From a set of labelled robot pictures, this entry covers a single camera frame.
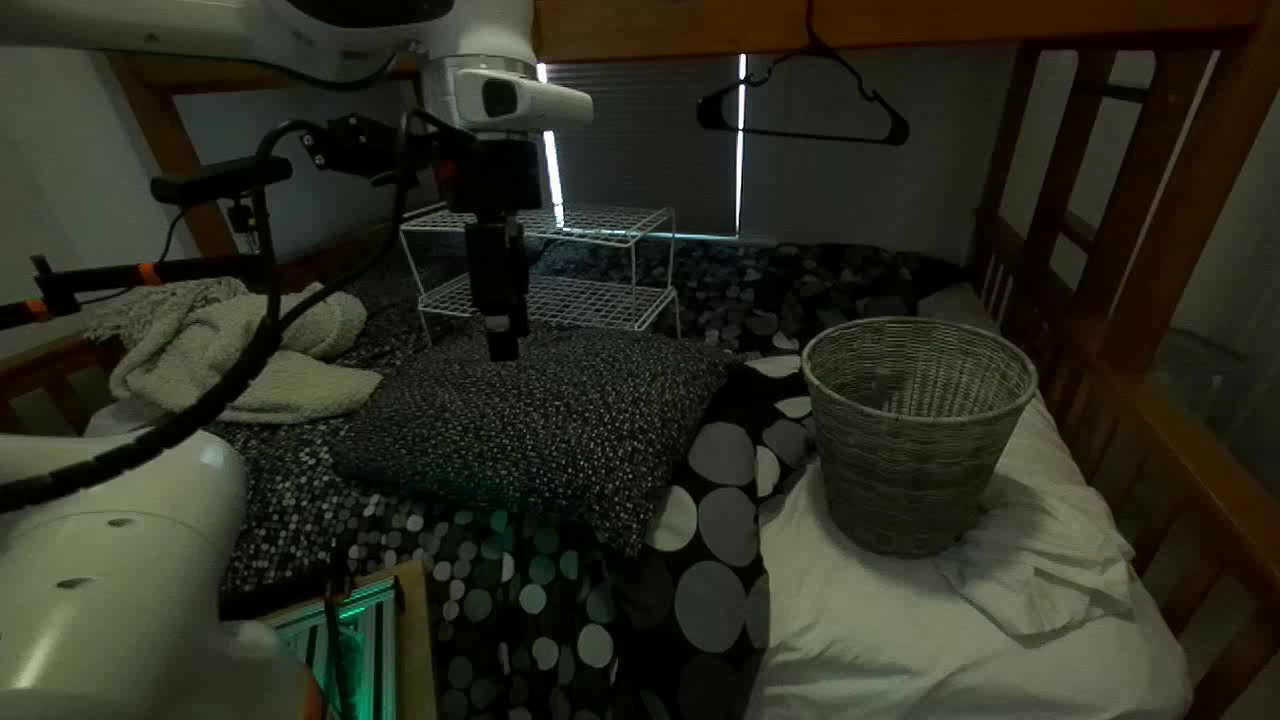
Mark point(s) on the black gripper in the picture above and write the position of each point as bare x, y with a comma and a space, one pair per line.
502, 172

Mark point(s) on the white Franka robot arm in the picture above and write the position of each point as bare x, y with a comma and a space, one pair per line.
465, 43

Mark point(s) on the woven wicker basket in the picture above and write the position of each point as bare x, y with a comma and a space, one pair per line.
912, 442

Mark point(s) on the black white speckled pillow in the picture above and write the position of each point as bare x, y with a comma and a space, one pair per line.
535, 427

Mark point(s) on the cream towel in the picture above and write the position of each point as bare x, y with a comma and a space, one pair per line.
203, 345

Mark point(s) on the black grey dotted blanket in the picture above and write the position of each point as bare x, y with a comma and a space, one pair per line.
563, 624

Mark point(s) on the black rod with orange clamp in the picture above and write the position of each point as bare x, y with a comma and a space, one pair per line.
121, 278

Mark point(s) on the black clothes hanger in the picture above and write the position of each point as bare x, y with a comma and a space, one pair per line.
898, 125

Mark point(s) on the white bed sheet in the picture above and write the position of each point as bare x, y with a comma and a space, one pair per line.
883, 624

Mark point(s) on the white folded cloth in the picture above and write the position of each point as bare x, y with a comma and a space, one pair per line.
1045, 563

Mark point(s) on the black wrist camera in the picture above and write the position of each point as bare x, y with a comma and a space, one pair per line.
367, 144

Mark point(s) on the black camera on mount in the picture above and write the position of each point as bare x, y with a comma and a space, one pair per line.
220, 178

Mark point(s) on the wooden bunk bed frame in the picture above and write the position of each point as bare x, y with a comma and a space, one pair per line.
1173, 203

